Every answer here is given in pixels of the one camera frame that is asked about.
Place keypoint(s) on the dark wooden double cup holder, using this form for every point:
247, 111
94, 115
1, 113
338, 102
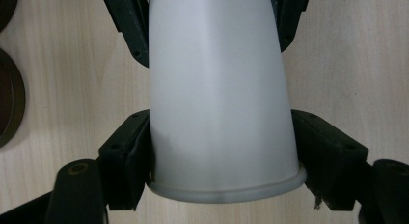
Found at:
9, 98

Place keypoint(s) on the single white paper cup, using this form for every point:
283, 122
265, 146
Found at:
218, 98

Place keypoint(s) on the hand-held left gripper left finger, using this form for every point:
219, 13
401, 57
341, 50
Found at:
123, 159

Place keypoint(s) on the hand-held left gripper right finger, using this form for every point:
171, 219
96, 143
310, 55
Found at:
334, 166

